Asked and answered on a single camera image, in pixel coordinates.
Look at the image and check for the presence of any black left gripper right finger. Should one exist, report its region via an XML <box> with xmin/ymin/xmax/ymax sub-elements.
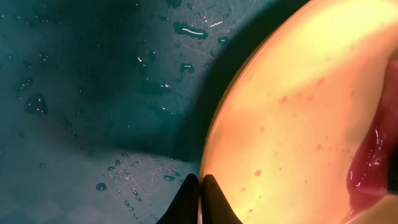
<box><xmin>201</xmin><ymin>174</ymin><xmax>243</xmax><ymax>224</ymax></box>

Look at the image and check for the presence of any teal plastic tray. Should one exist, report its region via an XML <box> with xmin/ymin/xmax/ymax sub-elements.
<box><xmin>1</xmin><ymin>0</ymin><xmax>303</xmax><ymax>223</ymax></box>

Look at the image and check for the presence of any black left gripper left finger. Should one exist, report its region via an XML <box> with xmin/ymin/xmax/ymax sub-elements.
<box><xmin>157</xmin><ymin>174</ymin><xmax>199</xmax><ymax>224</ymax></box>

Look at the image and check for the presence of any yellow plate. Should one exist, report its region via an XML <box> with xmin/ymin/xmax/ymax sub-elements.
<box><xmin>200</xmin><ymin>0</ymin><xmax>397</xmax><ymax>223</ymax></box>

